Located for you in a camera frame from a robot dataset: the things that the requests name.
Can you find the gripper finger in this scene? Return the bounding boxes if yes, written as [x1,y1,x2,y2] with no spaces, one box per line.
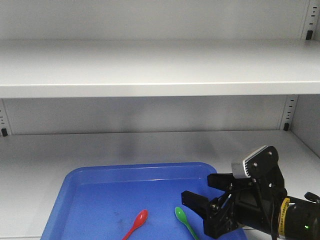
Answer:
[207,173,236,192]
[181,190,218,219]

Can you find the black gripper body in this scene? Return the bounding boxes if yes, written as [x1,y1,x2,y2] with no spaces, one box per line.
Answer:
[203,146,287,237]

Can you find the green plastic spoon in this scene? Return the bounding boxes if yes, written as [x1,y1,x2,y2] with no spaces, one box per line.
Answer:
[174,206,200,240]

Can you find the red plastic spoon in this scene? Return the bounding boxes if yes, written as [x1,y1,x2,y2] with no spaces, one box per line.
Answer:
[122,209,149,240]

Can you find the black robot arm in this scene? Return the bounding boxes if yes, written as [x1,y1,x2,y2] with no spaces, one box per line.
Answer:
[181,145,320,240]

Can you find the upper grey cabinet shelf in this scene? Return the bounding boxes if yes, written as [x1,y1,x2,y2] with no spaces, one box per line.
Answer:
[0,40,320,99]

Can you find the black shelf clip right lower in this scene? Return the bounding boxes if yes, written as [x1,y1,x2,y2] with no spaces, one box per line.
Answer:
[283,122,291,132]

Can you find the black shelf clip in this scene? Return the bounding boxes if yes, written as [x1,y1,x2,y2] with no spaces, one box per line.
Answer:
[283,122,291,132]
[1,128,8,137]
[305,30,314,41]

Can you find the blue plastic tray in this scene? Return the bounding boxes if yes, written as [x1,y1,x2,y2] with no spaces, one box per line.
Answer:
[41,162,222,240]

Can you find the black shelf clip right upper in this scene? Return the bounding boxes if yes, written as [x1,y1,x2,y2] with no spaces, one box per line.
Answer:
[305,30,314,41]

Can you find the black shelf clip left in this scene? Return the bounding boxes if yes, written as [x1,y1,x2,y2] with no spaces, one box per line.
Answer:
[1,128,8,137]

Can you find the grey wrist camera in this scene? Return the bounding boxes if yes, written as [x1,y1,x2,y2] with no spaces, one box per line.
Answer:
[231,145,268,179]

